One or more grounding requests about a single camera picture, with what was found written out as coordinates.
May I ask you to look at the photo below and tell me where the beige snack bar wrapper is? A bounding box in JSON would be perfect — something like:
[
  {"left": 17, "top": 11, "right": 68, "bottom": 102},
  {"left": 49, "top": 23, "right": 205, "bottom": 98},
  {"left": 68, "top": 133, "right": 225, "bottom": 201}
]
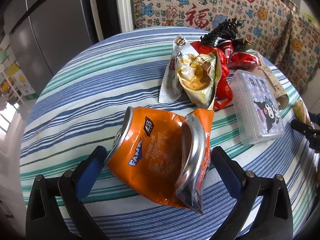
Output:
[{"left": 293, "top": 99, "right": 312, "bottom": 126}]

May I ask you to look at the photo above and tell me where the clear plastic Kuromi box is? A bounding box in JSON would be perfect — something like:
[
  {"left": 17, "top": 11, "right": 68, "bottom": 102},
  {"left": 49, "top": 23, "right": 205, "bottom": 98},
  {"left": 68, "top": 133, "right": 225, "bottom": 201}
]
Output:
[{"left": 229, "top": 70, "right": 285, "bottom": 145}]

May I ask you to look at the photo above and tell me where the patterned blanket side piece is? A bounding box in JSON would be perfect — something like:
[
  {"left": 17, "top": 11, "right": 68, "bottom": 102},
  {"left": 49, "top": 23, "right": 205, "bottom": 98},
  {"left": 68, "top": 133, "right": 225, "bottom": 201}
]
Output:
[{"left": 274, "top": 12, "right": 319, "bottom": 93}]

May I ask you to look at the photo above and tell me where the red plastic bag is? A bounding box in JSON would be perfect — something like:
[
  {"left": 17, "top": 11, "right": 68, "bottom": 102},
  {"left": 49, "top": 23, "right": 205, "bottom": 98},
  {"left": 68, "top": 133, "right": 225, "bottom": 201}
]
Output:
[{"left": 190, "top": 41, "right": 233, "bottom": 110}]

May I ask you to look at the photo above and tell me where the crushed red cola can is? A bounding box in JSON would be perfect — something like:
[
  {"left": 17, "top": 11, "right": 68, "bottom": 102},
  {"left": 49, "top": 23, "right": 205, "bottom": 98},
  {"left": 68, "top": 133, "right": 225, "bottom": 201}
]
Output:
[{"left": 216, "top": 38, "right": 261, "bottom": 70}]

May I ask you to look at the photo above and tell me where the blue striped tablecloth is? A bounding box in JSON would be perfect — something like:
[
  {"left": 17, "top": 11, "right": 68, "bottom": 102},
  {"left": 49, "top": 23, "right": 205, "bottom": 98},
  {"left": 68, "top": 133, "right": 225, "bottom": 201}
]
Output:
[{"left": 20, "top": 27, "right": 319, "bottom": 239}]

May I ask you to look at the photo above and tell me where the crushed orange Fanta can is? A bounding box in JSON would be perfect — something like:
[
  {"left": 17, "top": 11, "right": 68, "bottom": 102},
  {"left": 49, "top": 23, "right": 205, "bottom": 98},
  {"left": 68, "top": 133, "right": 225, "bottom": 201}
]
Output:
[{"left": 105, "top": 106, "right": 214, "bottom": 214}]

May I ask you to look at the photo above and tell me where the yellow chip snack bag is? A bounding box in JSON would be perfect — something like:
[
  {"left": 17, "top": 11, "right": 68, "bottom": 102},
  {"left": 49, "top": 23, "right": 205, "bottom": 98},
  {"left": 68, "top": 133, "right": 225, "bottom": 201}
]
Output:
[{"left": 175, "top": 52, "right": 218, "bottom": 110}]

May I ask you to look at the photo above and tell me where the white shelf rack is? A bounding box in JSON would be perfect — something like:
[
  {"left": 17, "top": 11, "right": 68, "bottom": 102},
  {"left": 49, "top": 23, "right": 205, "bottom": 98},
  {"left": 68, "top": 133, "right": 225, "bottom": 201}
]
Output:
[{"left": 1, "top": 35, "right": 38, "bottom": 105}]

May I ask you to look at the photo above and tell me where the black knitted cloth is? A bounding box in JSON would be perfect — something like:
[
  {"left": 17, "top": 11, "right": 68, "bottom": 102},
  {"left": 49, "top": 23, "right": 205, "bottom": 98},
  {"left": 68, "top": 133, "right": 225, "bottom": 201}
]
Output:
[{"left": 200, "top": 18, "right": 244, "bottom": 47}]

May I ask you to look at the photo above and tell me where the silver white snack wrapper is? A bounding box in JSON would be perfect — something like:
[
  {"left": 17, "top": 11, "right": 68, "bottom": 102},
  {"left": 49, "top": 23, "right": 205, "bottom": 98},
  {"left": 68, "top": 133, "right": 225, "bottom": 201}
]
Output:
[{"left": 158, "top": 36, "right": 198, "bottom": 103}]

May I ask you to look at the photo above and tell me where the patterned fu character blanket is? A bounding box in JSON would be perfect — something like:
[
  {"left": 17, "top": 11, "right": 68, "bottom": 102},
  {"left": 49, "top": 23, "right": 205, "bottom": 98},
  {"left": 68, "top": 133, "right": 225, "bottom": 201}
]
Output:
[{"left": 133, "top": 0, "right": 291, "bottom": 65}]

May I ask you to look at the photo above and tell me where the dark grey refrigerator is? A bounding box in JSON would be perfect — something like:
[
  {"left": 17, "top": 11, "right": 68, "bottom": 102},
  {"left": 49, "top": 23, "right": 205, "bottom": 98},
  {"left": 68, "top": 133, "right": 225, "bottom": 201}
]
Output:
[{"left": 3, "top": 0, "right": 98, "bottom": 94}]

